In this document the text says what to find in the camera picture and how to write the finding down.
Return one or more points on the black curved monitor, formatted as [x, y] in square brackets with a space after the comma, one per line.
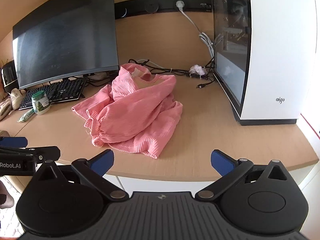
[65, 37]

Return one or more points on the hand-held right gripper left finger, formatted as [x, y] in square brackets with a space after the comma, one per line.
[103, 162]

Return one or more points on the pink ribbed top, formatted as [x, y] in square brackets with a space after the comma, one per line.
[135, 110]

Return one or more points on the black desktop device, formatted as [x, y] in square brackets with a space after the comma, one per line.
[8, 74]

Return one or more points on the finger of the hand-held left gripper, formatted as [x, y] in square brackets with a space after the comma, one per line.
[13, 142]
[47, 153]

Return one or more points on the green-lid glass jar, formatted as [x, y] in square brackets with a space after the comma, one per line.
[40, 103]

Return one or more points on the black power socket rail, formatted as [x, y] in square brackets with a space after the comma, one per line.
[165, 5]

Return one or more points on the green wet wipes packet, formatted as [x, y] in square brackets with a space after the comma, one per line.
[26, 115]

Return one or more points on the white computer case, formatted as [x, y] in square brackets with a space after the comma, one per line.
[272, 50]

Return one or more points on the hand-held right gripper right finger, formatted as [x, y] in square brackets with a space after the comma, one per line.
[222, 162]

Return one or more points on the white shoe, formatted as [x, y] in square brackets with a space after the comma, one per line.
[5, 108]
[17, 98]

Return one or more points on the black keyboard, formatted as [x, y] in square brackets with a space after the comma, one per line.
[57, 91]

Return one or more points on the crumpled white tissue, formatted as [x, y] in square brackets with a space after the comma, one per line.
[197, 69]

